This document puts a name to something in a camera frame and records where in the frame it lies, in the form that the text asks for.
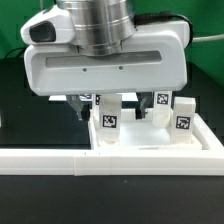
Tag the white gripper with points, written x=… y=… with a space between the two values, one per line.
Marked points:
x=153 y=59

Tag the white square tabletop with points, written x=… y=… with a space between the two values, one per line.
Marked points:
x=142 y=135

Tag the white L-shaped obstacle fence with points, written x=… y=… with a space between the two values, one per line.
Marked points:
x=106 y=163

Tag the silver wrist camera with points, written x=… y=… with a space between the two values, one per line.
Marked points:
x=50 y=26

